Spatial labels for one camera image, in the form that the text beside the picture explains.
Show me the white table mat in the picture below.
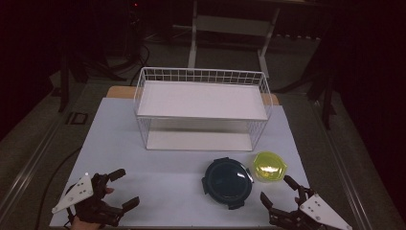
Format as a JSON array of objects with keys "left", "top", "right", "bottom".
[{"left": 49, "top": 97, "right": 324, "bottom": 228}]

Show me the black metal stand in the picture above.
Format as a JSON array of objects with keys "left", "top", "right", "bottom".
[
  {"left": 56, "top": 51, "right": 84, "bottom": 113},
  {"left": 305, "top": 63, "right": 338, "bottom": 130}
]

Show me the bundle of black cables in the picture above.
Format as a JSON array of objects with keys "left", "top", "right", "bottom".
[{"left": 104, "top": 44, "right": 151, "bottom": 86}]

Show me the black floor cable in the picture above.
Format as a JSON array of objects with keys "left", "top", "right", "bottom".
[{"left": 34, "top": 146, "right": 83, "bottom": 230}]

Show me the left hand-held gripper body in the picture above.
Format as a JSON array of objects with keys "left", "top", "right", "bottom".
[{"left": 51, "top": 172, "right": 126, "bottom": 228}]

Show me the metal floor rail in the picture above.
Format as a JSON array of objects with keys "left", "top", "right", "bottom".
[
  {"left": 0, "top": 118, "right": 65, "bottom": 221},
  {"left": 310, "top": 99, "right": 376, "bottom": 230}
]

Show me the round container with dark blue lid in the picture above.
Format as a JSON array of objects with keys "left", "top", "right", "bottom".
[{"left": 200, "top": 156, "right": 256, "bottom": 211}]

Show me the white wire shelf rack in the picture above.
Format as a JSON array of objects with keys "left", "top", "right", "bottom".
[{"left": 133, "top": 66, "right": 274, "bottom": 152}]

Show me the person's left hand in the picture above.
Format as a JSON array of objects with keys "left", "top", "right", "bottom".
[{"left": 70, "top": 187, "right": 115, "bottom": 230}]

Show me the white metal frame desk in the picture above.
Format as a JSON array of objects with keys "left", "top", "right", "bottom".
[{"left": 171, "top": 0, "right": 324, "bottom": 80}]

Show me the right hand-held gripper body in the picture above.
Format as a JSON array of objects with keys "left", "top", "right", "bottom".
[{"left": 268, "top": 186, "right": 354, "bottom": 230}]

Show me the round container with green lid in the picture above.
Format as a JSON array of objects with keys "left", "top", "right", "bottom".
[{"left": 252, "top": 150, "right": 288, "bottom": 184}]

